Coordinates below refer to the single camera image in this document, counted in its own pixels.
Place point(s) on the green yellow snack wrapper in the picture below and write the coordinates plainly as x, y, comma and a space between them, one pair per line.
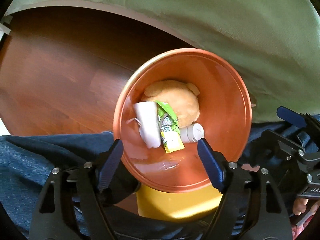
169, 128

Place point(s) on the yellow stool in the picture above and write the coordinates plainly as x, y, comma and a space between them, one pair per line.
177, 207

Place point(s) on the blue jeans leg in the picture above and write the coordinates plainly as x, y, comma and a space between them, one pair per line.
26, 163

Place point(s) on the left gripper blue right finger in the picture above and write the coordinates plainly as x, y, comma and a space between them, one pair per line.
251, 206

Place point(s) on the white bottle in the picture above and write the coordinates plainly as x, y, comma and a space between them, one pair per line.
192, 133

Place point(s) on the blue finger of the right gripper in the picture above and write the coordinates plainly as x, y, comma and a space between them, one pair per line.
292, 117

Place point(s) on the green bed blanket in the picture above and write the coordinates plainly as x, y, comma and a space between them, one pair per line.
273, 44

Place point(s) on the person's right hand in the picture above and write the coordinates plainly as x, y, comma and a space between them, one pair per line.
300, 205

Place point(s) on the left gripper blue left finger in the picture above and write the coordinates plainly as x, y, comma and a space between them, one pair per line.
54, 215

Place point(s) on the white paper box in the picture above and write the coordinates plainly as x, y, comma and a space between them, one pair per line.
146, 116

